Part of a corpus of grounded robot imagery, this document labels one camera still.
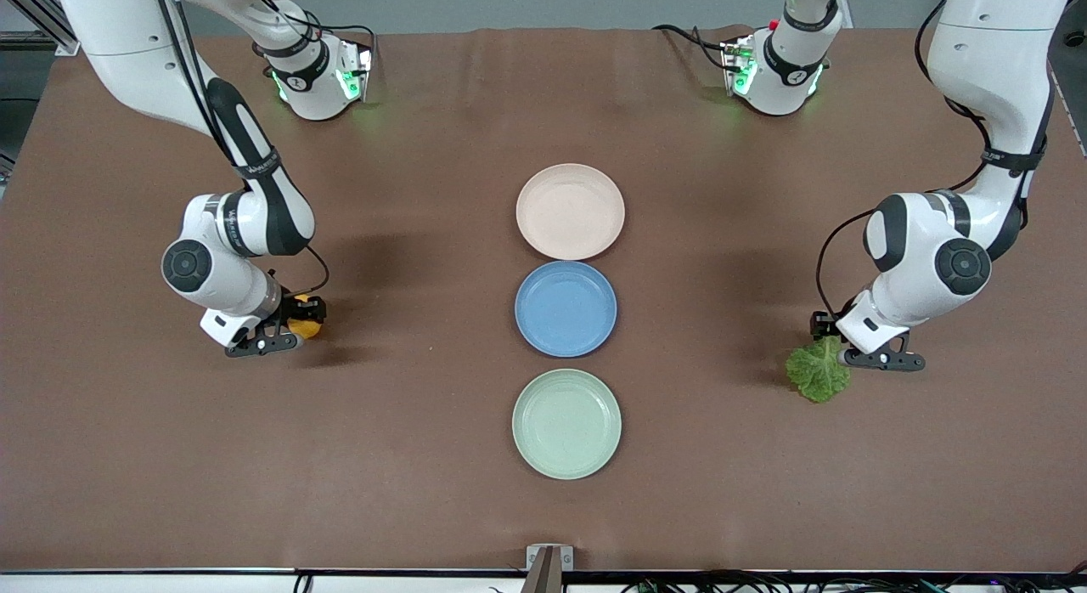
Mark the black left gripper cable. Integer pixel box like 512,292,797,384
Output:
814,0,1033,324

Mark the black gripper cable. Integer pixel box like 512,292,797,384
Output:
814,0,1033,324
151,0,332,298

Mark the aluminium frame profile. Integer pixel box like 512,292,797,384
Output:
0,0,82,57

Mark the white table edge rail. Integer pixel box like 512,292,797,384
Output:
0,570,1087,593

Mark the grey metal beam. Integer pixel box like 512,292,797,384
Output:
520,548,564,593

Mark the brown table cover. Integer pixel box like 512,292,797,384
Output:
0,25,1087,573

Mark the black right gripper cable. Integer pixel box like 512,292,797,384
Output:
151,0,332,298

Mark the green round plate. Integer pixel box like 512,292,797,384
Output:
511,369,622,481

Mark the blue round plate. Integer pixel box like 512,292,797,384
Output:
514,261,618,359

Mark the grey metal bracket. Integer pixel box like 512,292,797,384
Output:
526,544,574,572

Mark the yellow lemon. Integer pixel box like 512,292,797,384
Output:
287,294,326,340

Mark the pink round plate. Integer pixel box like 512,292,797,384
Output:
515,163,626,261

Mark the black right base cable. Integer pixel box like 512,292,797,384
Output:
246,0,379,80

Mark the black base cable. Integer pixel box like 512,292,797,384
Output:
651,24,748,72
246,0,379,80

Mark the black left base cable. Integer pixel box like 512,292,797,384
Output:
651,24,748,72

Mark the green lettuce leaf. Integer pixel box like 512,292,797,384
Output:
785,336,853,404

